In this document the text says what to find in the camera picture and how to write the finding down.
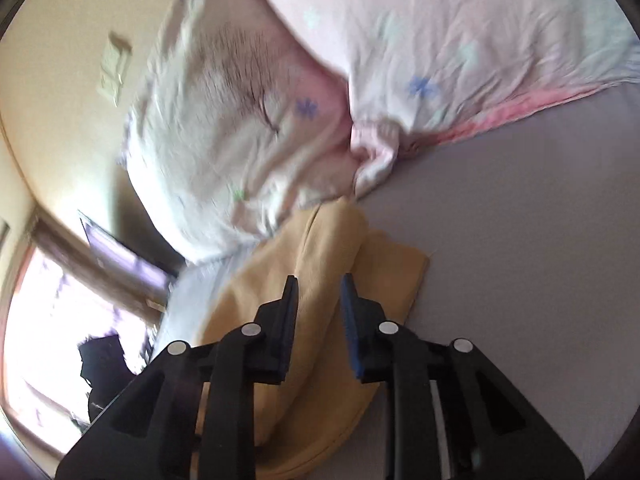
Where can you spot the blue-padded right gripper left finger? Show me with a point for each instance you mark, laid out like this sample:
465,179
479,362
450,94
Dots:
190,413

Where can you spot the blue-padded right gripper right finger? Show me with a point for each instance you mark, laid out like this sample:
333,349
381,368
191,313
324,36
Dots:
451,413

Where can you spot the tan long-sleeve shirt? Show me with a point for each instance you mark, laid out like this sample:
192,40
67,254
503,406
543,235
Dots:
301,423

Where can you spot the dark television screen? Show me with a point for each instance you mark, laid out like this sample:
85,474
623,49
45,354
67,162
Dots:
110,251

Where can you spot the lavender bed sheet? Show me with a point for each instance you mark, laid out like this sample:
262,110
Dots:
532,238

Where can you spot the white floral left pillow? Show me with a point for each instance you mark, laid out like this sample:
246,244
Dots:
235,127

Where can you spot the pink floral right pillow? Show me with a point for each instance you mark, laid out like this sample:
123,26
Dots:
428,72

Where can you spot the bright window with frame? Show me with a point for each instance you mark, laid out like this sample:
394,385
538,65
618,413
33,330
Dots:
60,296

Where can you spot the white wall switch plate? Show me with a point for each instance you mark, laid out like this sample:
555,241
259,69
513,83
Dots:
114,65

